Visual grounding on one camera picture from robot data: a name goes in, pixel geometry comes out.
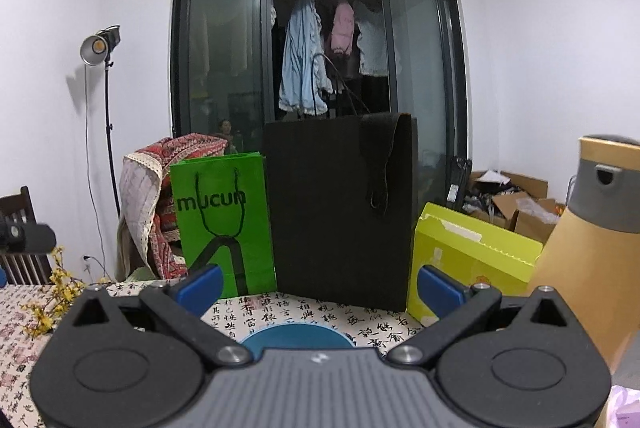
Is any dark wooden chair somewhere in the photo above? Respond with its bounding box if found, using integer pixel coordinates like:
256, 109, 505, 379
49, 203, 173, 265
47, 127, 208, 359
0, 186, 54, 287

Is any red patterned blanket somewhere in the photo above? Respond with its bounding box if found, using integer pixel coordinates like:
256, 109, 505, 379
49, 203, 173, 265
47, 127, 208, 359
135, 134, 229, 281

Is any yellow-green snack box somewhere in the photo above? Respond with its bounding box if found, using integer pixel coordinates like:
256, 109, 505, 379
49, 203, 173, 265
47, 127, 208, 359
406, 203, 545, 330

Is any grey quilted lace-trimmed cloth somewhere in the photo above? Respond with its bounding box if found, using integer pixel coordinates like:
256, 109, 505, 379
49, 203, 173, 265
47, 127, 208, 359
117, 153, 164, 281

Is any open cardboard box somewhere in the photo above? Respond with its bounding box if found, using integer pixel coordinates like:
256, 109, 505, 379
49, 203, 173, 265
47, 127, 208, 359
467, 169, 549, 233
514, 198, 564, 245

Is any studio lamp on stand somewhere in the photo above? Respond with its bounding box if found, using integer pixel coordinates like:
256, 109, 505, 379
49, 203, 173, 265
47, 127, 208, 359
80, 25, 124, 219

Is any tan bottle with grey cap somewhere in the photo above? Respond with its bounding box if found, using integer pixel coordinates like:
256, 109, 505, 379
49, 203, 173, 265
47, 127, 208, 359
525, 135, 640, 370

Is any black sliding glass door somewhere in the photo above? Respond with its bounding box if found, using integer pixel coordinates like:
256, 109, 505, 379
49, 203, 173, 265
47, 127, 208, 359
170, 0, 472, 219

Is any purple tissue pack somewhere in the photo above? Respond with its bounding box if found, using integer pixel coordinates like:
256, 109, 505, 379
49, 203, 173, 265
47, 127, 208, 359
605, 385, 640, 428

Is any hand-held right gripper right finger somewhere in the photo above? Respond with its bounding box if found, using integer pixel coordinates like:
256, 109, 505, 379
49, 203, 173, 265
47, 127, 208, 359
387, 265, 576, 369

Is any black paper bag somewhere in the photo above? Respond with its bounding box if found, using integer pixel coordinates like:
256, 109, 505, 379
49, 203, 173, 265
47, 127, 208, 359
263, 52, 420, 313

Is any light blue hanging shirt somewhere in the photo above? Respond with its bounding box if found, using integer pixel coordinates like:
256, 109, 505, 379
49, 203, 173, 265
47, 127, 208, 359
277, 0, 335, 119

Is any yellow flower branch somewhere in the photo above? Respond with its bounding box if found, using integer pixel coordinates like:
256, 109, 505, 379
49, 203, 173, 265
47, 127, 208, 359
20, 247, 114, 340

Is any pink hanging garment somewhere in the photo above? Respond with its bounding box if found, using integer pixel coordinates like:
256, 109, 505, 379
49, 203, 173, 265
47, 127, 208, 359
330, 0, 357, 57

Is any green paper bag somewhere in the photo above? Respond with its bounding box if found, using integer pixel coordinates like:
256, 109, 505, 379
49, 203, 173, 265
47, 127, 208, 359
170, 152, 278, 299

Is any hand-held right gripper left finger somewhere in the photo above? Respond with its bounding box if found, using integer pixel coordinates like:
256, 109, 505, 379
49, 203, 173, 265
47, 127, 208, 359
72, 263, 253, 369

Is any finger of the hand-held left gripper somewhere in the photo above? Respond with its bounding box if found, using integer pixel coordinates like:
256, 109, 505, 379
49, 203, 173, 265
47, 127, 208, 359
0, 208, 57, 255

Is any white hanging garment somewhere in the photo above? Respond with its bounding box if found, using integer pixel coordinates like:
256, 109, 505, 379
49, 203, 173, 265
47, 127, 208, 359
354, 0, 391, 77

